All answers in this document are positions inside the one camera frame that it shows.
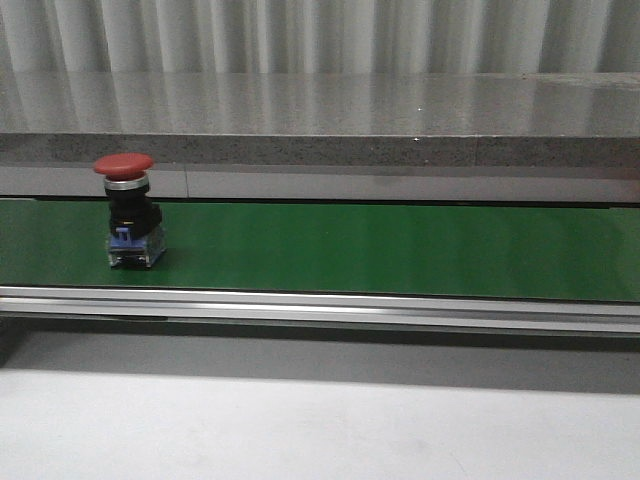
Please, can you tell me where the white rear conveyor panel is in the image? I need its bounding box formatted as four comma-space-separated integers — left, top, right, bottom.
0, 163, 640, 205

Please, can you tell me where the grey granite counter slab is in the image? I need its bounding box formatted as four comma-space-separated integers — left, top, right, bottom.
1, 72, 639, 168

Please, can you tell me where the red mushroom push button switch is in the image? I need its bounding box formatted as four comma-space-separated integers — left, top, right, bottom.
93, 153, 166, 268

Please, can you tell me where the aluminium conveyor side rail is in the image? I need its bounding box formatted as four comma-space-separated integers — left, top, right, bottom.
1, 286, 639, 336

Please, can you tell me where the green conveyor belt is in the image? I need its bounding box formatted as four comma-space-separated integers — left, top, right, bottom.
1, 199, 639, 302

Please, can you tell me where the white pleated curtain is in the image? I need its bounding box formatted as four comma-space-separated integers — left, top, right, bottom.
1, 1, 639, 74

